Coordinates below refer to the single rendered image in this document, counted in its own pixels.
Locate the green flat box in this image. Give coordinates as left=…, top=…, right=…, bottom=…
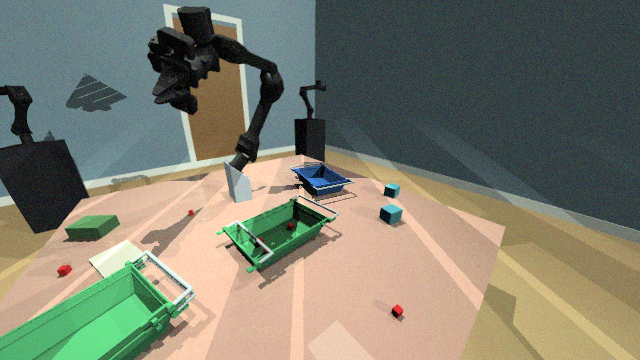
left=64, top=215, right=121, bottom=239

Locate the small teal cube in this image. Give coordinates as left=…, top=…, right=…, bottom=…
left=384, top=183, right=400, bottom=199
left=379, top=204, right=403, bottom=225

